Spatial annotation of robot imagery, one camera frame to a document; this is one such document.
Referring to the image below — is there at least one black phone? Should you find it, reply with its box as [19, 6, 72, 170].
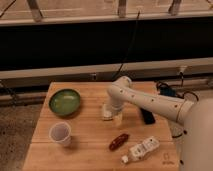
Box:
[140, 109, 155, 125]

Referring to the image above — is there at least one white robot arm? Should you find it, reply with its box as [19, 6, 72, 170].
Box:
[107, 76, 213, 171]

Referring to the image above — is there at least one wooden table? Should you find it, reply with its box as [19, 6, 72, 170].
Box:
[23, 82, 178, 171]

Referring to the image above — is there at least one white sponge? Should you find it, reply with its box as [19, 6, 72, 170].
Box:
[102, 105, 113, 121]

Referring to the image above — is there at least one brown sausage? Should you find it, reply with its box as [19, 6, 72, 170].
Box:
[109, 134, 129, 151]

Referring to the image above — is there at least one green bowl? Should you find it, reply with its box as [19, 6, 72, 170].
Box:
[49, 89, 81, 117]

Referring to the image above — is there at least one black hanging cable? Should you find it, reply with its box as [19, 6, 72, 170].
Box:
[110, 10, 141, 81]

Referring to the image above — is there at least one white plastic bottle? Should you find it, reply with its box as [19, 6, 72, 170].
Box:
[121, 136, 160, 164]

